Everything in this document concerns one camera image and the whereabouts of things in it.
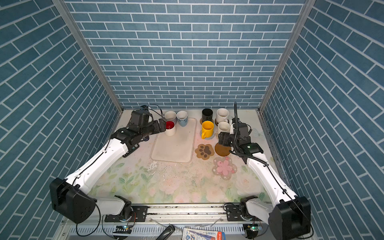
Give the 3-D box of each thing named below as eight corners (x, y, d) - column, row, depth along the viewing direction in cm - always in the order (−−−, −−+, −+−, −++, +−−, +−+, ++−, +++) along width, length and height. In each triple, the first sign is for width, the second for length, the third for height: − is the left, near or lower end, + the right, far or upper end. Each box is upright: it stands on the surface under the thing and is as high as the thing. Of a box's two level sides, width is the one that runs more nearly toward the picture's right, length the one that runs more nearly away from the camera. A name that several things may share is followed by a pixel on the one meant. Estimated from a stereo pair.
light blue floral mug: (177, 128, 110) (176, 119, 103) (178, 119, 116) (177, 110, 108) (187, 128, 110) (186, 119, 103) (188, 119, 116) (187, 110, 108)
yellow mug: (201, 141, 104) (201, 132, 96) (201, 129, 111) (201, 120, 103) (213, 141, 104) (214, 132, 96) (212, 129, 111) (213, 120, 103)
